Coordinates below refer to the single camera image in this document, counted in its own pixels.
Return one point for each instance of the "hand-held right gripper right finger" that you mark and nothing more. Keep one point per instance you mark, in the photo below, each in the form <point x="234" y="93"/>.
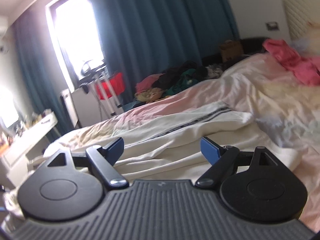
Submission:
<point x="210" y="150"/>

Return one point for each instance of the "vanity mirror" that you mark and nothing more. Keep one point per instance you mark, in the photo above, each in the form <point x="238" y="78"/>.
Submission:
<point x="8" y="110"/>

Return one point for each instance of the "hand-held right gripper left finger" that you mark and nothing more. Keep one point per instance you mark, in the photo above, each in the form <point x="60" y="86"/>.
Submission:
<point x="113" y="150"/>

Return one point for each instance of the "tan cloth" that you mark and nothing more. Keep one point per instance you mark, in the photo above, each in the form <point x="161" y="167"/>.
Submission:
<point x="150" y="95"/>

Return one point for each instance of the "beige padded headboard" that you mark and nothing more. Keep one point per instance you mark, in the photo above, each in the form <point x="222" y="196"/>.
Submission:
<point x="300" y="12"/>

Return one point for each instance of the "pink and white bed sheet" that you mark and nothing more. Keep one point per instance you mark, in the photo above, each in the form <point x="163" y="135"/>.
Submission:
<point x="262" y="100"/>

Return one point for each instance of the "blue curtain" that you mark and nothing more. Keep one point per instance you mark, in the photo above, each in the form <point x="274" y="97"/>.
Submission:
<point x="42" y="80"/>
<point x="162" y="30"/>

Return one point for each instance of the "wall socket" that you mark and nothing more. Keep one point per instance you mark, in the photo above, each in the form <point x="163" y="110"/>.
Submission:
<point x="272" y="26"/>

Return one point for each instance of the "cream striped pants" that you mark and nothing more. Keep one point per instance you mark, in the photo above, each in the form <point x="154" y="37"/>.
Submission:
<point x="200" y="127"/>

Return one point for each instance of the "pink cloth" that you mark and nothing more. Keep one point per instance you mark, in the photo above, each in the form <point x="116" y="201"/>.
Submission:
<point x="147" y="82"/>

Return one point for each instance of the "white panel heater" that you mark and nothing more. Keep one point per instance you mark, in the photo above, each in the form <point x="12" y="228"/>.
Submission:
<point x="72" y="110"/>

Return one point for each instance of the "red garment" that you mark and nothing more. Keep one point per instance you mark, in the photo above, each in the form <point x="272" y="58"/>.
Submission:
<point x="116" y="85"/>

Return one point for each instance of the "brown paper bag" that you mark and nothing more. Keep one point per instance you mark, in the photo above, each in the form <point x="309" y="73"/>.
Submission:
<point x="231" y="50"/>

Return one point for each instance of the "group of cosmetic bottles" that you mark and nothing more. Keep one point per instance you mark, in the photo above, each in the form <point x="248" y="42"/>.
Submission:
<point x="35" y="120"/>

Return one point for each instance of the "patterned grey cloth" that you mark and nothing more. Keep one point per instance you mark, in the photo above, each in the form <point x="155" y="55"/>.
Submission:
<point x="215" y="70"/>

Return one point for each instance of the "white dressing table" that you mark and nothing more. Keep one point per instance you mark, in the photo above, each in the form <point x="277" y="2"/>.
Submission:
<point x="30" y="140"/>

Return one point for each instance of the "white air conditioner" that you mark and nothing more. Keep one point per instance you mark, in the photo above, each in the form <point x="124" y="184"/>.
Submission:
<point x="5" y="27"/>

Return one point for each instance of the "dark framed window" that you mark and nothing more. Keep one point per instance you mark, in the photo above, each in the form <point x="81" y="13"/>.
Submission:
<point x="75" y="35"/>

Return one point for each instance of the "pile of dark clothes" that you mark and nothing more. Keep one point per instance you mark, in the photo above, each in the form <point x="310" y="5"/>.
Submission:
<point x="180" y="77"/>

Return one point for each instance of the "coral pink garment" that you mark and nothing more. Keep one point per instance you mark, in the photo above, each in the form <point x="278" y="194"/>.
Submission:
<point x="295" y="60"/>

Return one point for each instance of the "black sofa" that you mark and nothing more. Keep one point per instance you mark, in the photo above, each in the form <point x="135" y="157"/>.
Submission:
<point x="252" y="45"/>

